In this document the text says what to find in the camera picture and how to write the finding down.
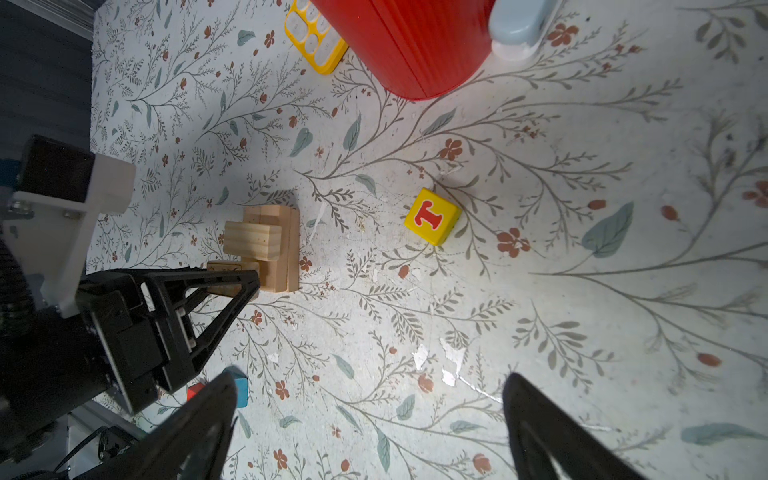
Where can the red pencil cup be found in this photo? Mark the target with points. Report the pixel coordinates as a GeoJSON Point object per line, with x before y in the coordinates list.
{"type": "Point", "coordinates": [417, 50]}

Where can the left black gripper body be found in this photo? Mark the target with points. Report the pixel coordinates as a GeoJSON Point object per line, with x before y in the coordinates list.
{"type": "Point", "coordinates": [138, 316]}

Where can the light blue eraser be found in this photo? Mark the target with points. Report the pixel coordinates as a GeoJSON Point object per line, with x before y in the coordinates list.
{"type": "Point", "coordinates": [517, 27]}

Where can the grooved light wood block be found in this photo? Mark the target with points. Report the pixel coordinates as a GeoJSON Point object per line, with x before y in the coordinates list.
{"type": "Point", "coordinates": [252, 240]}

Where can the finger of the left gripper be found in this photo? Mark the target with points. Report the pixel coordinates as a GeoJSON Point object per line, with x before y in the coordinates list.
{"type": "Point", "coordinates": [194, 308]}

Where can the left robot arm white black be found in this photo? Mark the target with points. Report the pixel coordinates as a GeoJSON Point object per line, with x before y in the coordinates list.
{"type": "Point", "coordinates": [50, 364]}

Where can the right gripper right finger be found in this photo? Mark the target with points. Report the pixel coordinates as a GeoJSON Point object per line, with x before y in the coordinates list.
{"type": "Point", "coordinates": [542, 436]}

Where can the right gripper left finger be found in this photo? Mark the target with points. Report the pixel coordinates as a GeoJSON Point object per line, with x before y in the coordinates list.
{"type": "Point", "coordinates": [191, 444]}

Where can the yellow letter cube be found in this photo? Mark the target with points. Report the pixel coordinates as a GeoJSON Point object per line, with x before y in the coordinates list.
{"type": "Point", "coordinates": [431, 217]}

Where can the teal block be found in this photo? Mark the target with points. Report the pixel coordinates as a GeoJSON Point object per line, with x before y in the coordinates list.
{"type": "Point", "coordinates": [242, 385]}

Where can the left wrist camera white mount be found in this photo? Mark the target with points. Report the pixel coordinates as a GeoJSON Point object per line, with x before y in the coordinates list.
{"type": "Point", "coordinates": [51, 200]}

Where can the red cube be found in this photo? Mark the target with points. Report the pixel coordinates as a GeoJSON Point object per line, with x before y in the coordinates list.
{"type": "Point", "coordinates": [194, 390]}

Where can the yellow calculator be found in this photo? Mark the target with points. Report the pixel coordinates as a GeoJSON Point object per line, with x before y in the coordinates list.
{"type": "Point", "coordinates": [313, 36]}

